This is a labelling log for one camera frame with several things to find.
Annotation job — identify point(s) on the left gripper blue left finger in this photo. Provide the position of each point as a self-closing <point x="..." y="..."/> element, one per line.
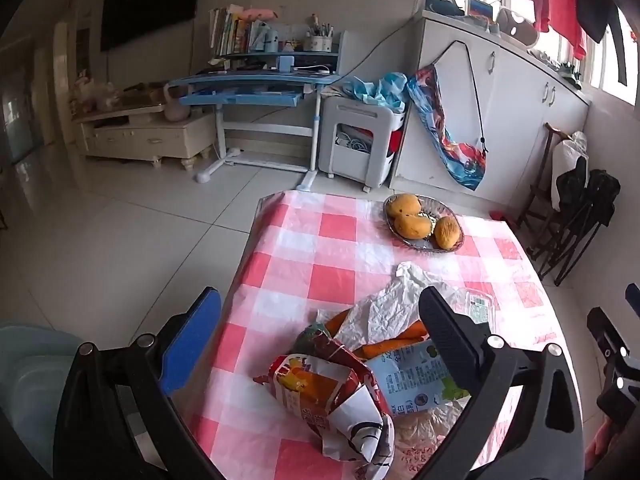
<point x="184" y="337"/>

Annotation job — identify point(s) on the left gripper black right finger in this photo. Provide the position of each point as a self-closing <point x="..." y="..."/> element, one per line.
<point x="458" y="339"/>

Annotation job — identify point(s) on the light blue drink carton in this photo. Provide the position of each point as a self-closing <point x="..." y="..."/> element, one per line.
<point x="415" y="379"/>

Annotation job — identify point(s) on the white plastic bag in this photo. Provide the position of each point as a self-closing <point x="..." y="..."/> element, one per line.
<point x="386" y="314"/>

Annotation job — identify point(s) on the red snack wrapper bag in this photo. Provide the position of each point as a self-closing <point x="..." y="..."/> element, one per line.
<point x="325" y="385"/>

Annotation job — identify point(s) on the clear plastic bottle white cap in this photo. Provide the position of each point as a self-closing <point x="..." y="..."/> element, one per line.
<point x="479" y="307"/>

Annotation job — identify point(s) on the yellow mango right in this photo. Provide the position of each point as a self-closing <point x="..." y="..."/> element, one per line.
<point x="447" y="232"/>

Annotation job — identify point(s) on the yellow mango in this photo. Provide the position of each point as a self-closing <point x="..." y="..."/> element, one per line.
<point x="447" y="232"/>
<point x="413" y="226"/>
<point x="403" y="204"/>

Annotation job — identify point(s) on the yellow mango middle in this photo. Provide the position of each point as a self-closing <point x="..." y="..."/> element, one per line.
<point x="413" y="226"/>

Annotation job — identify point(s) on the yellow mango left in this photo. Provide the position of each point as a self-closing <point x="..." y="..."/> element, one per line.
<point x="403" y="204"/>

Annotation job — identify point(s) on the teal sofa seat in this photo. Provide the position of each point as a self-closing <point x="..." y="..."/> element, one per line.
<point x="35" y="362"/>

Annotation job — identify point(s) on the pink checkered tablecloth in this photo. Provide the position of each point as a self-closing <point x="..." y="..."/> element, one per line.
<point x="311" y="252"/>

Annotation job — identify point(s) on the colourful hanging bag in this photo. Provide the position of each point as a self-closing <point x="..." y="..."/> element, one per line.
<point x="464" y="162"/>

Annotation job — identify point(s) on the dark folding chair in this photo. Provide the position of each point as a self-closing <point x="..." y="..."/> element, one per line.
<point x="560" y="238"/>

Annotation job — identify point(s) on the white bag on chair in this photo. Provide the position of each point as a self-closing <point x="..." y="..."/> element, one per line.
<point x="564" y="159"/>

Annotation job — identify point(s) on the cream TV cabinet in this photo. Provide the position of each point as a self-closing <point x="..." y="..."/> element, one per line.
<point x="146" y="135"/>

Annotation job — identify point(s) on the pink kettlebell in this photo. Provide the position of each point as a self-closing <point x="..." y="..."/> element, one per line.
<point x="174" y="111"/>

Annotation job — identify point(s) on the white sideboard cabinet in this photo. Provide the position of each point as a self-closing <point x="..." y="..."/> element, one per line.
<point x="490" y="90"/>

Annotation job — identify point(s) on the light blue crumpled cloth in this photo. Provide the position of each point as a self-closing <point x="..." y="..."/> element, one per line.
<point x="388" y="91"/>

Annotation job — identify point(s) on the blue children's study desk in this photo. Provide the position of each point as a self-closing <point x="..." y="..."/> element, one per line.
<point x="267" y="88"/>

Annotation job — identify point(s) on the row of books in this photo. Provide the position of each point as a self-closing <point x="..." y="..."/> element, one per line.
<point x="230" y="34"/>

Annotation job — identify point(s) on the pen holder cup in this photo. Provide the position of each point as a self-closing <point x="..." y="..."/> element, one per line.
<point x="319" y="38"/>

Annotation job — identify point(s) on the red hanging garment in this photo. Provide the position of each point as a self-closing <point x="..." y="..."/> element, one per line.
<point x="561" y="16"/>

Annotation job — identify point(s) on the black hanging garment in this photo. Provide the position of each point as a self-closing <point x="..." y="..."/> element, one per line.
<point x="595" y="16"/>

